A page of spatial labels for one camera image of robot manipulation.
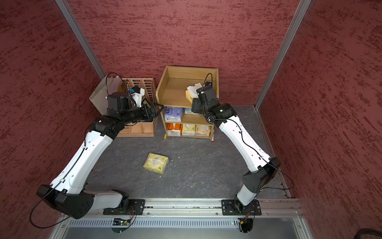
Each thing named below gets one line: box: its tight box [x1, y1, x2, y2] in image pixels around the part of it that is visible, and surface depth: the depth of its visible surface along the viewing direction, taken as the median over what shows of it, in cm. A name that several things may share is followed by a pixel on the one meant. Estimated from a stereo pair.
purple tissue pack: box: [164, 106, 184, 123], surface depth 88 cm
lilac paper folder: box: [105, 75, 123, 100], surface depth 92 cm
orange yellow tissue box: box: [185, 82, 205, 105], surface depth 77 cm
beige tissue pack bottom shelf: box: [195, 129, 211, 137], surface depth 99 cm
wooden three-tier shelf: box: [155, 65, 220, 140], surface depth 91 cm
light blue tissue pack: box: [184, 107, 200, 115], surface depth 93 cm
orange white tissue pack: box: [166, 122, 184, 137], surface depth 99 cm
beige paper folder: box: [89, 75, 109, 116], surface depth 88 cm
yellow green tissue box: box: [143, 152, 170, 175], surface depth 87 cm
